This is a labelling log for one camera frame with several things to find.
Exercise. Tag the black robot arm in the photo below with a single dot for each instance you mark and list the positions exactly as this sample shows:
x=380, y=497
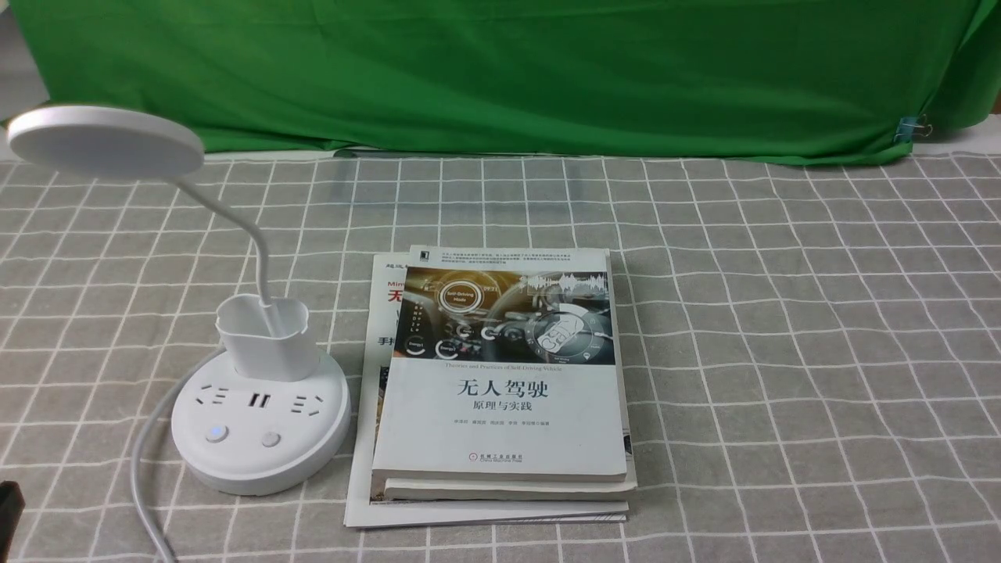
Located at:
x=12, y=507

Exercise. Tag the white desk lamp with sockets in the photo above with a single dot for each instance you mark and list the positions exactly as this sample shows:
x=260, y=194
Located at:
x=271, y=409

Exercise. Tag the self-driving textbook on top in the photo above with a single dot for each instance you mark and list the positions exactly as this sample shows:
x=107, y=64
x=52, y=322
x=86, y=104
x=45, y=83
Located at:
x=500, y=407

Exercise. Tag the thin magazine at bottom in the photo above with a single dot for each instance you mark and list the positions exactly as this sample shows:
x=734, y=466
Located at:
x=364, y=512

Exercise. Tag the grey checked tablecloth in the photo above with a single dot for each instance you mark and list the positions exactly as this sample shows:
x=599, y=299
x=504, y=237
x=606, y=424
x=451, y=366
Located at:
x=811, y=357

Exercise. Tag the green backdrop cloth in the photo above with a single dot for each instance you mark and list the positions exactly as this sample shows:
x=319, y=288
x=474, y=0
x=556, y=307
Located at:
x=791, y=82

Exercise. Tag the blue binder clip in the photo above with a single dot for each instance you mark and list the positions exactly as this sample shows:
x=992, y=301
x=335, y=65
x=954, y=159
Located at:
x=912, y=129

